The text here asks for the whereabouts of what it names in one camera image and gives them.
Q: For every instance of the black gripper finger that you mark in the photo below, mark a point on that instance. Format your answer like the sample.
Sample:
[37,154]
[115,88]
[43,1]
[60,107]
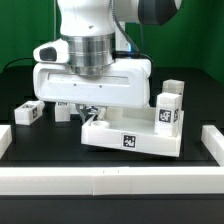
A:
[101,112]
[84,111]

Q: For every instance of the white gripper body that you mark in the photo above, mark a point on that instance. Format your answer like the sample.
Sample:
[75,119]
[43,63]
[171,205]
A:
[124,83]

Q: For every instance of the white square tabletop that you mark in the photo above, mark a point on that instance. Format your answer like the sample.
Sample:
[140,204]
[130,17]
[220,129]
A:
[131,130]

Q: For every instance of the white U-shaped obstacle fence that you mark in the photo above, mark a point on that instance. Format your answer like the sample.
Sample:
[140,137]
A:
[111,181]

